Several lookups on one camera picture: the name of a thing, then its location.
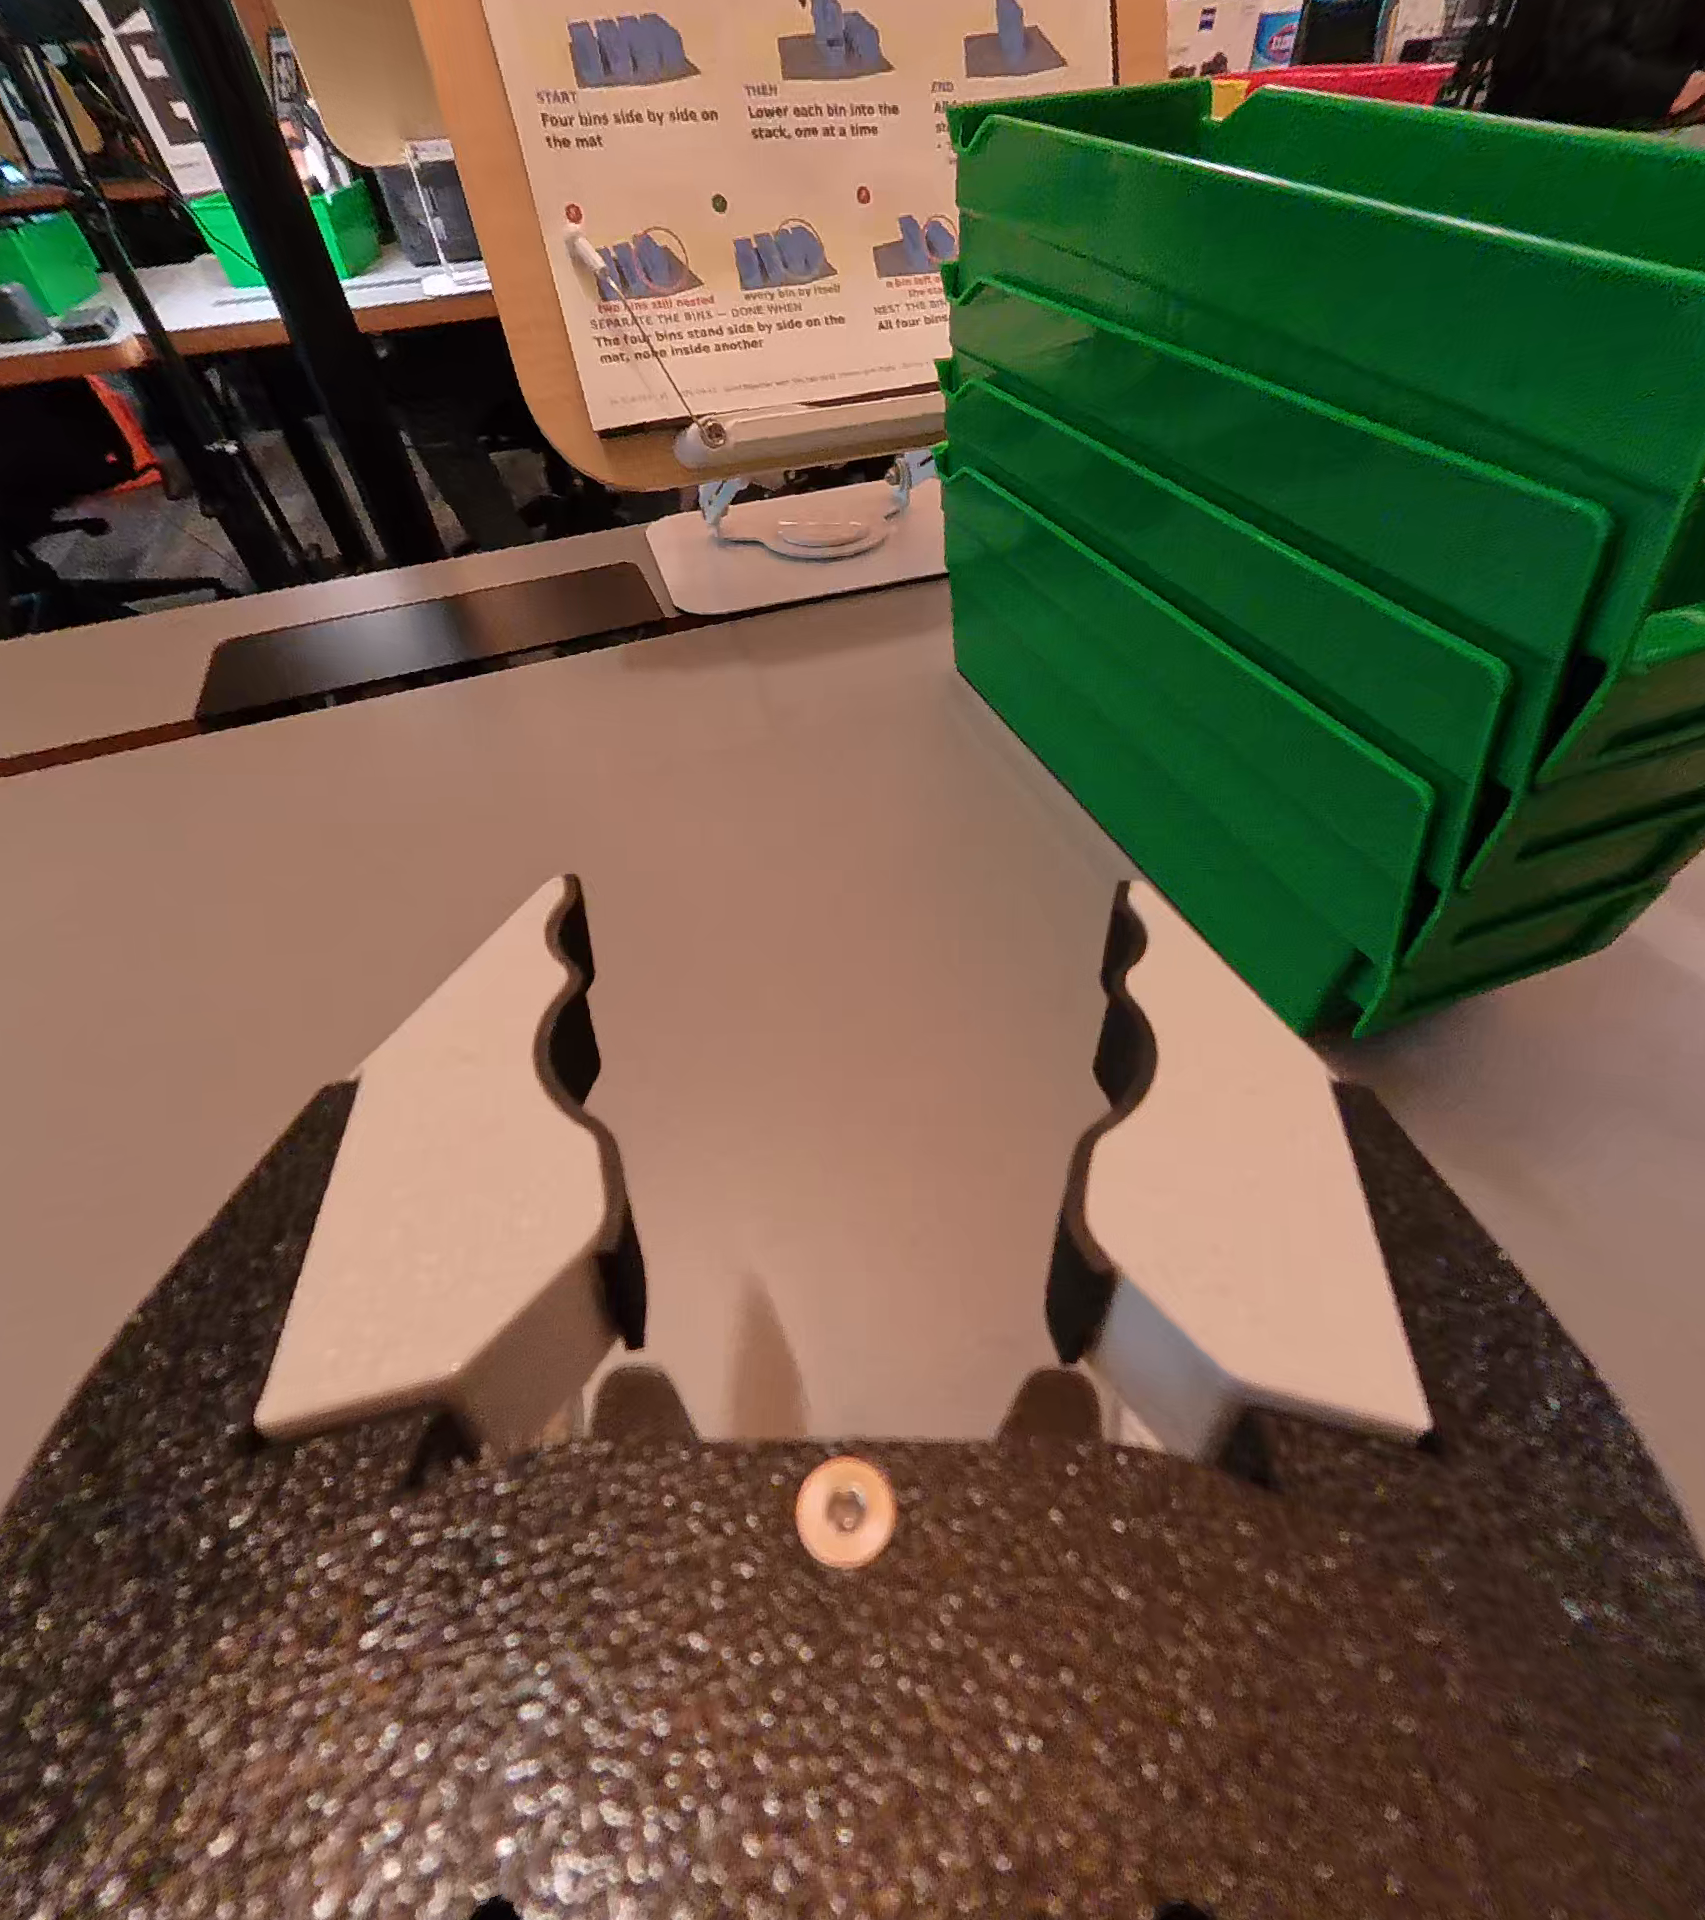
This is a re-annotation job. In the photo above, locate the red plastic crate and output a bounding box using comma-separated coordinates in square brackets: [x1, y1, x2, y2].
[1212, 60, 1461, 114]

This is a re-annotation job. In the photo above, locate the printed instruction sheet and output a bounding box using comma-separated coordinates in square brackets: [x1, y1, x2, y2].
[480, 0, 1116, 439]

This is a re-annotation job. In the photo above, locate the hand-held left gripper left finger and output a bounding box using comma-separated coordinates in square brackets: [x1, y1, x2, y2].
[251, 873, 649, 1459]

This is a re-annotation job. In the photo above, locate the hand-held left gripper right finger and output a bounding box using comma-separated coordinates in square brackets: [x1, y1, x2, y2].
[1045, 876, 1438, 1470]

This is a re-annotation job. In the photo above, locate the small green tray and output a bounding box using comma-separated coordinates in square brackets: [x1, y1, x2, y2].
[183, 179, 383, 288]

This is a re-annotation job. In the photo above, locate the grey desk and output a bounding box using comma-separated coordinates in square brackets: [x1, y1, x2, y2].
[0, 510, 1705, 1728]

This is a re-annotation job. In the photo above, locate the black cable tray cover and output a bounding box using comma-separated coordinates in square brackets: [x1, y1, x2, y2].
[195, 561, 676, 721]

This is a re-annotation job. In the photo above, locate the green plastic bin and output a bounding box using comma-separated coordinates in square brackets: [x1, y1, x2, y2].
[943, 269, 1705, 820]
[943, 374, 1705, 918]
[946, 78, 1705, 714]
[943, 468, 1671, 1040]

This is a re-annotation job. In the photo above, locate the black tripod pole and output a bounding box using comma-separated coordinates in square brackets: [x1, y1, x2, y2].
[138, 0, 451, 579]

